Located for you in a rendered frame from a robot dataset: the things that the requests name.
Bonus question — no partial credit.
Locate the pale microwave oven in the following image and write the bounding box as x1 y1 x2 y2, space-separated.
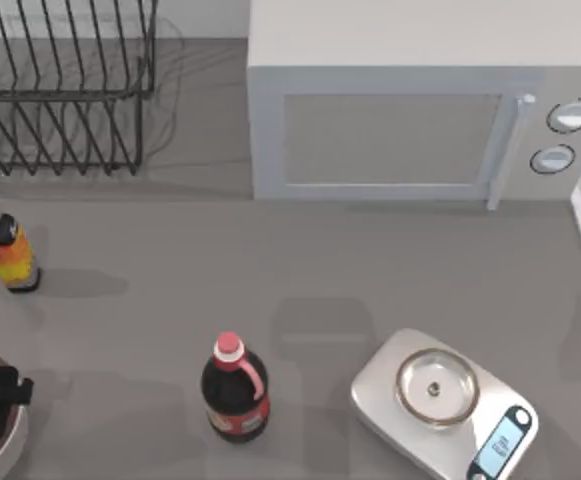
246 0 581 212

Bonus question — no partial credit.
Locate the round metal bowl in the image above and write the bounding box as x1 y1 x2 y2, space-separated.
395 347 481 429

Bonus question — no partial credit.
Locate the small white microwave knob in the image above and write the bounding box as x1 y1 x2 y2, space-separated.
529 143 577 176

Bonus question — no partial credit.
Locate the large white microwave knob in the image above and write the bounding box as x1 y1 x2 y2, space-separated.
545 97 581 135

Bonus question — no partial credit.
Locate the silver kitchen scale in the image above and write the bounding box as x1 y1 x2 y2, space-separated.
349 327 540 480

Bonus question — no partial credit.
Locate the microwave oven door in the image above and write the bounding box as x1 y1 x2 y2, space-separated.
248 66 544 202

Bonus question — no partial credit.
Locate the dark bottle with yellow label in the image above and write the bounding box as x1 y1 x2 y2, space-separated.
0 192 42 294

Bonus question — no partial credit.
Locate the black wire dish rack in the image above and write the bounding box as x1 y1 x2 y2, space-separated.
0 0 160 177

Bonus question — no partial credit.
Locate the grey round pot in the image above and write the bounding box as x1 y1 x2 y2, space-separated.
0 344 31 480

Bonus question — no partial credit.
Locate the pale microwave door handle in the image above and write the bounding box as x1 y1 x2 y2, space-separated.
486 93 537 212

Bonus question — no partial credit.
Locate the dark bottle with red handle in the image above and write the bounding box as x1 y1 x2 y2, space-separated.
200 331 272 445

